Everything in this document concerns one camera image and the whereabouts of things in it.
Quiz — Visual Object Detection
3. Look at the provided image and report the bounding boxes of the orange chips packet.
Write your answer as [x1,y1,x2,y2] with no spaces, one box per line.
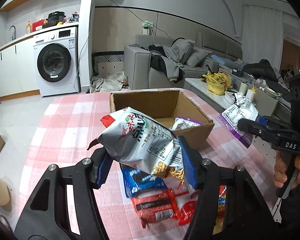
[212,185,228,235]

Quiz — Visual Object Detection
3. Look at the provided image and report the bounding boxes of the small purple snack packet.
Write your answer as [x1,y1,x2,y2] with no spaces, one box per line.
[170,116,203,131]

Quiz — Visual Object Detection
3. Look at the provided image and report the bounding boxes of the white washing machine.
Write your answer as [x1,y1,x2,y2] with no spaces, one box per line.
[32,26,81,97]

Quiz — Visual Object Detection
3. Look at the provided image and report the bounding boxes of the red box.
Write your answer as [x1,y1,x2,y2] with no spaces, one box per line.
[32,20,48,32]

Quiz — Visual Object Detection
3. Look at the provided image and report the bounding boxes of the black garment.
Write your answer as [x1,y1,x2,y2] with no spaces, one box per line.
[147,44,170,69]

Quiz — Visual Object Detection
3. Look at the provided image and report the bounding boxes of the white curtain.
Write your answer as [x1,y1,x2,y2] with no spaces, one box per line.
[241,4,284,64]

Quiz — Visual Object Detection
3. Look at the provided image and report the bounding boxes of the blue cookie packet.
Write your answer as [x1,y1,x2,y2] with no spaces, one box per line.
[121,167,168,199]

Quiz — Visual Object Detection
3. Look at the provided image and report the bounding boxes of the brown door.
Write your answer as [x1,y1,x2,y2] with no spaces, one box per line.
[280,39,300,75]

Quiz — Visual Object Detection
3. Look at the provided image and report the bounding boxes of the pink checked tablecloth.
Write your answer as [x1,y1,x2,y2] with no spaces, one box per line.
[19,87,283,240]

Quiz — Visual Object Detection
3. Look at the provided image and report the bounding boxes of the yellow plastic bag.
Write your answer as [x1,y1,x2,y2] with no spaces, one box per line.
[206,70,232,95]

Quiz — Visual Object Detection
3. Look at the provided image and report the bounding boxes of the red cookie packet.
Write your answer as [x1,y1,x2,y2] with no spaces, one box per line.
[130,189,180,228]

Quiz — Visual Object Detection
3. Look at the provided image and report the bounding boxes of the large grey pillow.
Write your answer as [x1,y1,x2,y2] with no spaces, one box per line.
[170,39,196,63]

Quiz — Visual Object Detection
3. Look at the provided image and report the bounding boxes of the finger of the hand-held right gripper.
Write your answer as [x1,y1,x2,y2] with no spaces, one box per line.
[257,115,293,132]
[237,118,280,144]

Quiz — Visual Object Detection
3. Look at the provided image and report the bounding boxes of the grey coffee table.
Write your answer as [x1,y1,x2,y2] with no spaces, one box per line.
[184,76,290,120]

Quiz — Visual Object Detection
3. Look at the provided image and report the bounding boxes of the grey sofa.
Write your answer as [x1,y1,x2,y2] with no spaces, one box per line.
[124,32,243,90]

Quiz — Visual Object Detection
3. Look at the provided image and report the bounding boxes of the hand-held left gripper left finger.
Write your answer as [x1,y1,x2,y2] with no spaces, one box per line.
[14,146,114,240]

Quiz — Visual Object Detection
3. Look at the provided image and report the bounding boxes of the glass bowl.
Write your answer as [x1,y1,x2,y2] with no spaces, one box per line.
[264,87,282,99]

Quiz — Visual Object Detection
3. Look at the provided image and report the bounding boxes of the beige floor cloth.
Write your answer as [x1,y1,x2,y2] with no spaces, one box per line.
[90,71,127,93]

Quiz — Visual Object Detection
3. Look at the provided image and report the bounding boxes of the black pressure cooker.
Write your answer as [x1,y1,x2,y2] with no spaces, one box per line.
[47,11,66,26]

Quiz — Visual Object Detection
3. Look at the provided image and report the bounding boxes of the light blue cushion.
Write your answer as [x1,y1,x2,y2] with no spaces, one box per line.
[211,54,230,67]

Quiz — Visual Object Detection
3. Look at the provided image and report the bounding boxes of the person's right hand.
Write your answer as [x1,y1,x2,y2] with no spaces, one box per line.
[274,152,300,188]

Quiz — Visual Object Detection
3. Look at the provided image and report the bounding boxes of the black white patterned mat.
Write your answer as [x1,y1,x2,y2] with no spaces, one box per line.
[91,51,125,77]

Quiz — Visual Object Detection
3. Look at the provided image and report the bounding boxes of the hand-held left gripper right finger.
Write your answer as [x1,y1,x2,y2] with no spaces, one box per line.
[179,136,278,240]

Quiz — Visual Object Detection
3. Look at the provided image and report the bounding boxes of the person's right forearm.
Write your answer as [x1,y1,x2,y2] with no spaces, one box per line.
[281,177,300,233]

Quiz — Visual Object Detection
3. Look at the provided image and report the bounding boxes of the black coat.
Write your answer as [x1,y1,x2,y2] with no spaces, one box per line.
[242,59,290,90]

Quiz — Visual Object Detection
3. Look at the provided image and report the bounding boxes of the silver noodle-stick snack bag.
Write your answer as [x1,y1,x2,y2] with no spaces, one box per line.
[87,107,190,184]

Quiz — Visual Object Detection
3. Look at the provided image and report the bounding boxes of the red white snack packet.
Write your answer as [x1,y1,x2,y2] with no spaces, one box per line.
[169,187,202,225]

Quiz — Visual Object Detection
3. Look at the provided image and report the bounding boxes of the small grey pillow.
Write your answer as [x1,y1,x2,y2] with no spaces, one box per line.
[184,47,212,68]

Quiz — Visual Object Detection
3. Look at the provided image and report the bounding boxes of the white purple snack packet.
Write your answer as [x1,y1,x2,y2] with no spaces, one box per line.
[218,104,260,148]

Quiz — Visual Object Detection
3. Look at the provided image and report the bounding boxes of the crumpled white wrapper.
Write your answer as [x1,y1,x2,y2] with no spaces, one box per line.
[232,92,252,105]

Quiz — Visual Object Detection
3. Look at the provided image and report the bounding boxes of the white wall socket charger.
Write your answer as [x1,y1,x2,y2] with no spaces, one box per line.
[142,21,154,35]

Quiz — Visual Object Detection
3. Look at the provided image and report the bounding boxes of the white kitchen base cabinets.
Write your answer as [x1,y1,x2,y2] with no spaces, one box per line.
[0,35,40,98]

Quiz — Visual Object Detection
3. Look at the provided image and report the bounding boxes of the grey jacket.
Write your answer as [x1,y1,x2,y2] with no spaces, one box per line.
[150,47,188,82]

